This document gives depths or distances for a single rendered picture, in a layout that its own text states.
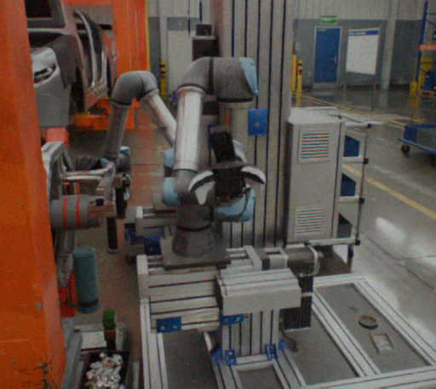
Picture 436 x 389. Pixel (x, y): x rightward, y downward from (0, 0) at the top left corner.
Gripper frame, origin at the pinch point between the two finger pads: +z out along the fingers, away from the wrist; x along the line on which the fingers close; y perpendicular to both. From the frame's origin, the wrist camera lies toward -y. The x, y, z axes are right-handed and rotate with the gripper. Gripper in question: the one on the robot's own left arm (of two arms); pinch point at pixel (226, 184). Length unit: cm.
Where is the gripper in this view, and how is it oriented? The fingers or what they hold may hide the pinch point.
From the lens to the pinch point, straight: 84.8
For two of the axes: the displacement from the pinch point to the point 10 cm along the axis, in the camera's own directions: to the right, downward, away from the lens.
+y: 1.4, 9.5, 2.7
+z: -0.5, 2.8, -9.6
